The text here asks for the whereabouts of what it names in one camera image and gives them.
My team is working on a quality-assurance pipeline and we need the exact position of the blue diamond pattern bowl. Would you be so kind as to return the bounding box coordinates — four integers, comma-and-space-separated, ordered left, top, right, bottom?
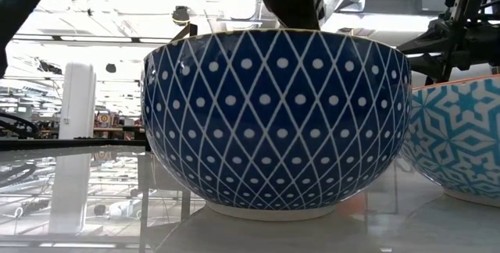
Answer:
141, 28, 413, 222

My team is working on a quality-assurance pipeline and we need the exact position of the black metal table frame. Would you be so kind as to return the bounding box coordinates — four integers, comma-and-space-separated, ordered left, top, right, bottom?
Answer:
0, 138, 152, 152

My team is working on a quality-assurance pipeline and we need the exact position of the white pillar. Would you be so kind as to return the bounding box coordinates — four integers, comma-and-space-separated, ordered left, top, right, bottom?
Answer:
58, 62, 98, 141

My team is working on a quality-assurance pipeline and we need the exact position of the black ceiling dome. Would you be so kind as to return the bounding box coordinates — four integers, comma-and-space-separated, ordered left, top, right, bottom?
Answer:
172, 5, 191, 27

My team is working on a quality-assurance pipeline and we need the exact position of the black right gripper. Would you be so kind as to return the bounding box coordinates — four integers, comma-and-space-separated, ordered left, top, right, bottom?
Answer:
396, 0, 500, 86

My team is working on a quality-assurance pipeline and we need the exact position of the teal star pattern bowl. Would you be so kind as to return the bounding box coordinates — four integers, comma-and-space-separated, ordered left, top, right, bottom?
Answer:
400, 74, 500, 208

